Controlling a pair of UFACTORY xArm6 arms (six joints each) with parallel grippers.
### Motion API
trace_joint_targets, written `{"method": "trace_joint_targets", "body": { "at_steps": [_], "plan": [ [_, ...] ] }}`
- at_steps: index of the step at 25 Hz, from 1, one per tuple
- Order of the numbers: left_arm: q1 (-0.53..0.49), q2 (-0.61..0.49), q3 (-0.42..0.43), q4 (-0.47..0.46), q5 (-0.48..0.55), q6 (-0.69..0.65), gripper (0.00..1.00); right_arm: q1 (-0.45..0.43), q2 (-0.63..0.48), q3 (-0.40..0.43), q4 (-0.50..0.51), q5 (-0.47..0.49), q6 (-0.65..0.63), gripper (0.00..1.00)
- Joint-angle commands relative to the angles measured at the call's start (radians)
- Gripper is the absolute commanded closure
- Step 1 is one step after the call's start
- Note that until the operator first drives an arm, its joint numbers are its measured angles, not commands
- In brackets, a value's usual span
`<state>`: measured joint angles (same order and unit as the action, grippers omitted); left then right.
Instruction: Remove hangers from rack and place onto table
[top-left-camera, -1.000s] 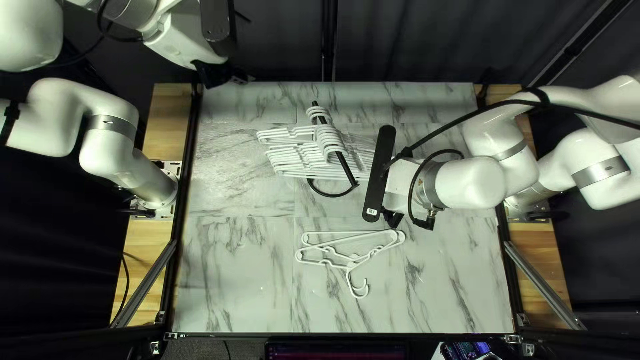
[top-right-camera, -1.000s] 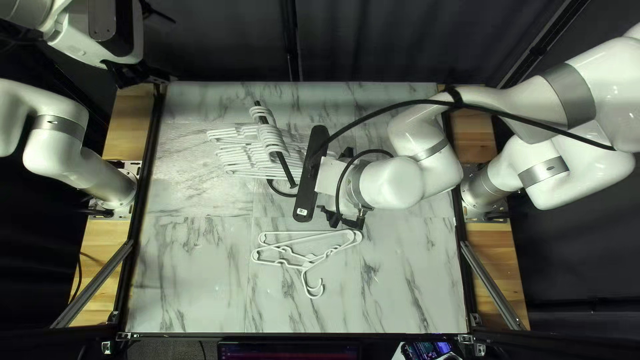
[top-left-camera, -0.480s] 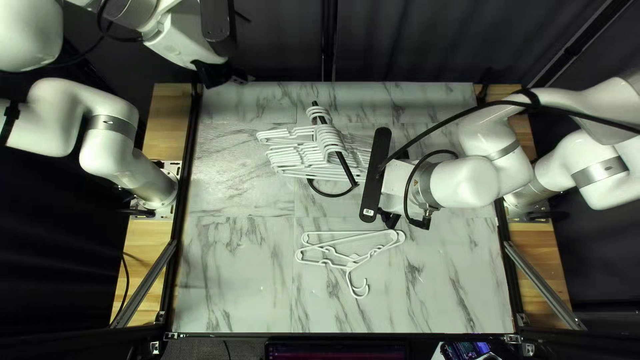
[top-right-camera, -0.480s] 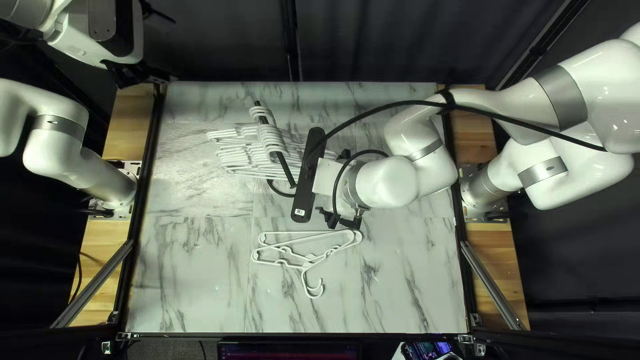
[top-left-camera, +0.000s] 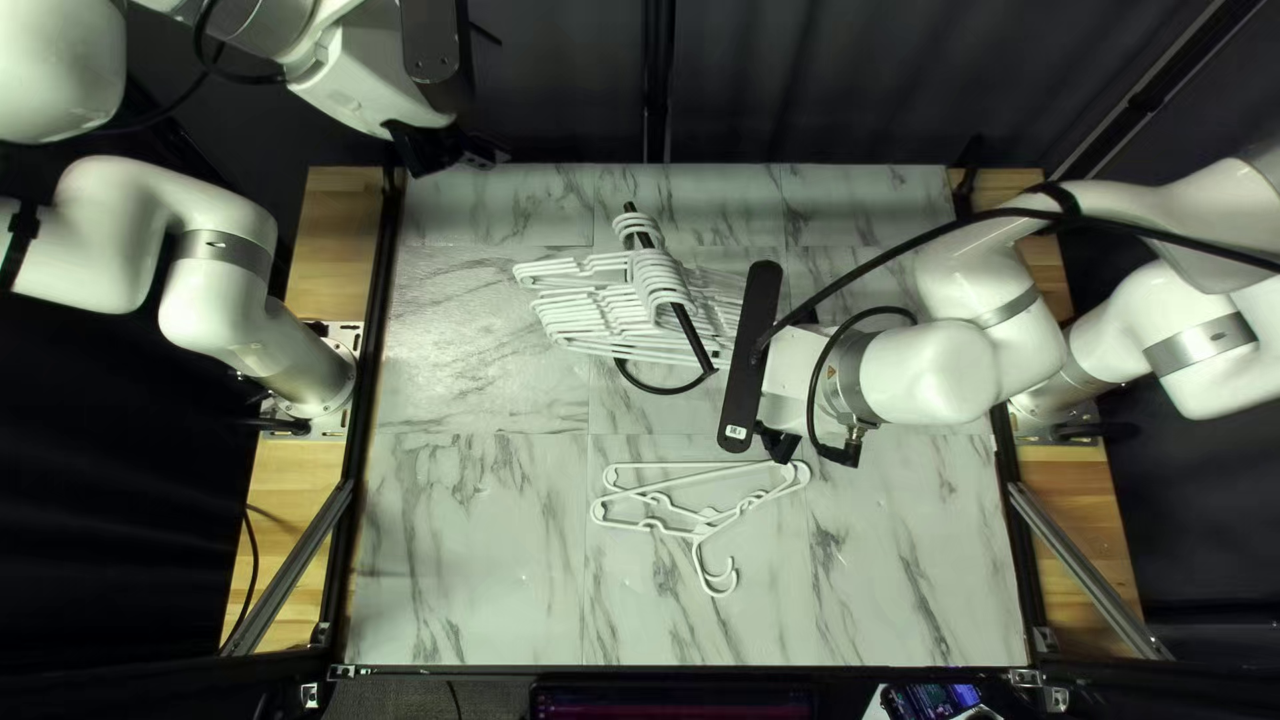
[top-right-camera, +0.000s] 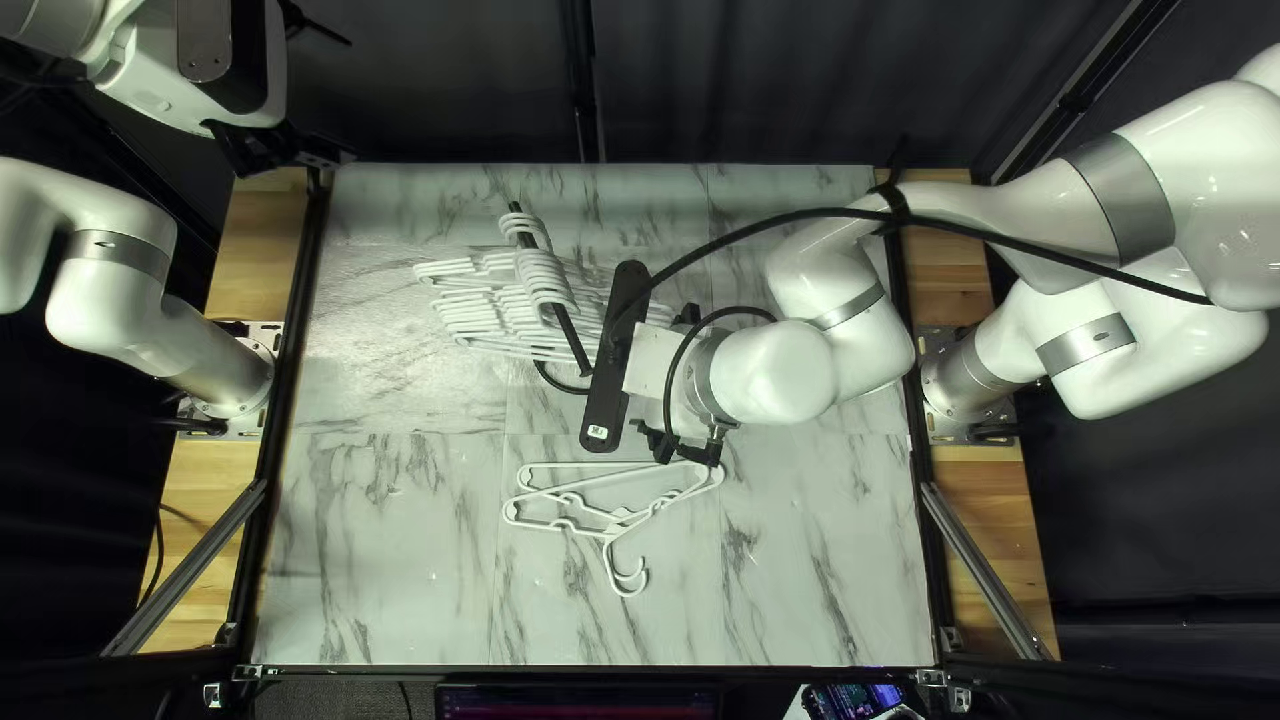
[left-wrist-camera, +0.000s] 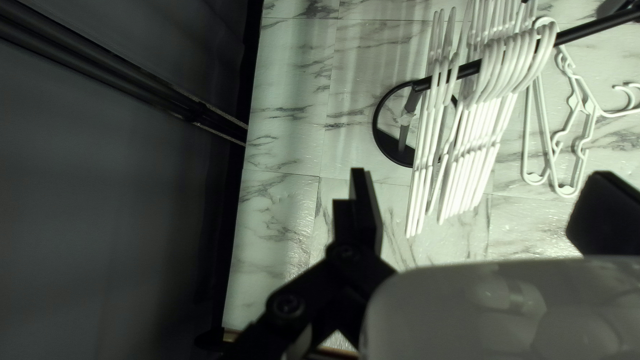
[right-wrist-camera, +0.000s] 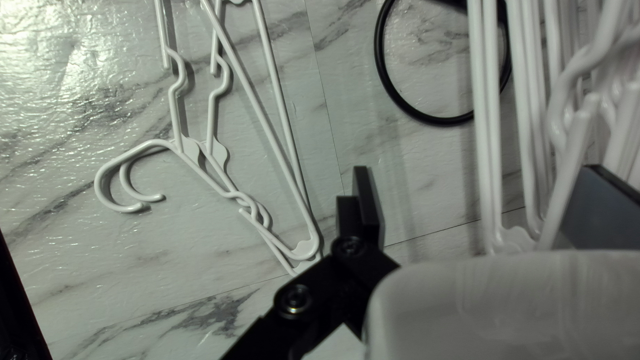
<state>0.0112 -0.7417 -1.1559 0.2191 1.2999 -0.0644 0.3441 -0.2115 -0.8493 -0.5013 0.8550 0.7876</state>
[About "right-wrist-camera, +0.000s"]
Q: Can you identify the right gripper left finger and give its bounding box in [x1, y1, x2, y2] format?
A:
[220, 166, 401, 360]

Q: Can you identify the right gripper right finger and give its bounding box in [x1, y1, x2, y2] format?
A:
[552, 164, 640, 251]

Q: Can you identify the row of white hangers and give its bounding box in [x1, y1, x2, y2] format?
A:
[466, 0, 640, 256]

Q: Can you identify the black rack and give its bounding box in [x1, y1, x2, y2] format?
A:
[374, 0, 513, 127]

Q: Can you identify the white plastic hanger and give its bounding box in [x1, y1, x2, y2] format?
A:
[94, 0, 322, 277]
[119, 0, 321, 263]

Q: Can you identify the black frame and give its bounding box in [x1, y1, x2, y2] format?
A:
[0, 227, 54, 360]

